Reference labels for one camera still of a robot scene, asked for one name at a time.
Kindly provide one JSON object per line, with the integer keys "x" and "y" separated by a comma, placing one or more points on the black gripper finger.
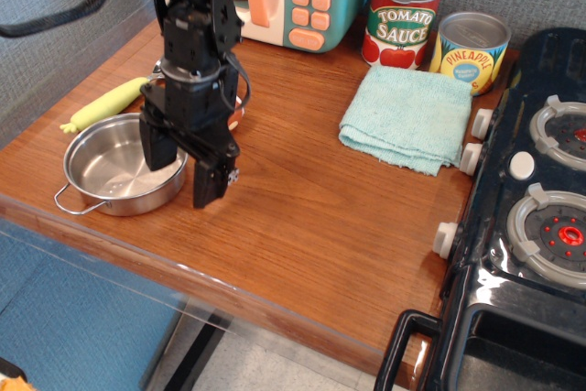
{"x": 211, "y": 179}
{"x": 159, "y": 149}

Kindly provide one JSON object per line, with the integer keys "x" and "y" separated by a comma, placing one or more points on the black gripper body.
{"x": 194, "y": 109}

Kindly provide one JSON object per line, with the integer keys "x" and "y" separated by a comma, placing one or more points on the stainless steel pot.
{"x": 107, "y": 172}

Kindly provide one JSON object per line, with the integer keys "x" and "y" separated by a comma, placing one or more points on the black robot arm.
{"x": 199, "y": 35}

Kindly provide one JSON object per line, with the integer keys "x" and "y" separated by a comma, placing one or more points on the light blue folded cloth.
{"x": 410, "y": 119}

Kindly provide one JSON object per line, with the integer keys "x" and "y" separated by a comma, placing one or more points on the black toy stove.
{"x": 513, "y": 297}

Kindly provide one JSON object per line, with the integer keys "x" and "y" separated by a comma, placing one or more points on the brown toy mushroom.
{"x": 237, "y": 117}

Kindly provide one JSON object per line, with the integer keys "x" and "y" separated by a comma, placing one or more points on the tomato sauce can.
{"x": 397, "y": 32}

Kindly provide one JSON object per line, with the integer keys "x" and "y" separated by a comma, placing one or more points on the orange object at corner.
{"x": 13, "y": 378}

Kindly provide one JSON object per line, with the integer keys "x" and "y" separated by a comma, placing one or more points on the pineapple can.
{"x": 470, "y": 47}

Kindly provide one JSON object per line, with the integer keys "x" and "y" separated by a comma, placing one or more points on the spoon with green handle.
{"x": 110, "y": 103}

